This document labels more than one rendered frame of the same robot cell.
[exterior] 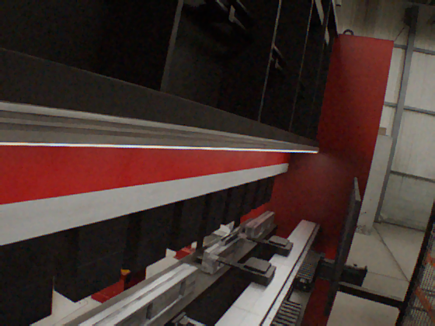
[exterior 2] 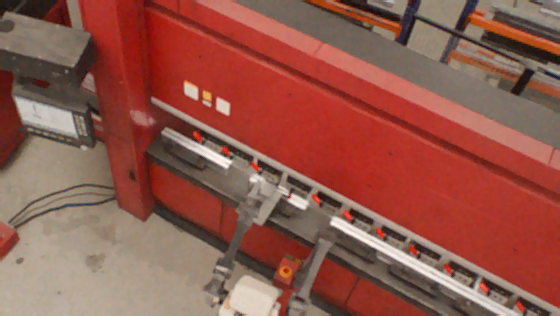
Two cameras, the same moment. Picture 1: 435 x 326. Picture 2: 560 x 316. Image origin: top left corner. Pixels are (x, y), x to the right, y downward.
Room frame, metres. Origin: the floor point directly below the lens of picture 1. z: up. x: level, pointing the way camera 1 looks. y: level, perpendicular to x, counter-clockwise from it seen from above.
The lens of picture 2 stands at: (1.62, 2.03, 4.58)
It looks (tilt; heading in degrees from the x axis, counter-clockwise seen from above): 58 degrees down; 278
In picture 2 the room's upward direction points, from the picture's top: 2 degrees clockwise
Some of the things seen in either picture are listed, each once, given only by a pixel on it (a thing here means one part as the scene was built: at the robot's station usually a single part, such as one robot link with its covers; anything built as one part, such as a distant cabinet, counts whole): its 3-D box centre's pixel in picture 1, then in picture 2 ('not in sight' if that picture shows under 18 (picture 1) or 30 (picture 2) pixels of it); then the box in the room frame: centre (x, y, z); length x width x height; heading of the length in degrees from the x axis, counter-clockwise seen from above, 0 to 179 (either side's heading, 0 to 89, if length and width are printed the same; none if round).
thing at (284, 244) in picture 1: (263, 241); not in sight; (1.47, -0.28, 1.01); 0.26 x 0.12 x 0.05; 68
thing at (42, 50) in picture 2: not in sight; (52, 89); (2.85, -0.22, 1.53); 0.51 x 0.25 x 0.85; 172
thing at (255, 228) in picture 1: (260, 224); (196, 151); (2.04, -0.35, 0.92); 0.50 x 0.06 x 0.10; 158
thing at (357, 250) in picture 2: not in sight; (352, 247); (0.99, 0.15, 0.89); 0.30 x 0.05 x 0.03; 158
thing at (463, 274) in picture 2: (4, 277); (462, 267); (0.45, 0.31, 1.18); 0.15 x 0.09 x 0.17; 158
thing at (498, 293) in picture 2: not in sight; (497, 286); (0.26, 0.39, 1.18); 0.15 x 0.09 x 0.17; 158
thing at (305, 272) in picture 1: (308, 268); not in sight; (1.19, -0.43, 1.02); 0.37 x 0.06 x 0.04; 158
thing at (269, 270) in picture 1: (238, 264); not in sight; (1.14, -0.15, 1.01); 0.26 x 0.12 x 0.05; 68
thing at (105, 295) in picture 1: (120, 279); (292, 275); (1.32, 0.33, 0.75); 0.20 x 0.16 x 0.18; 164
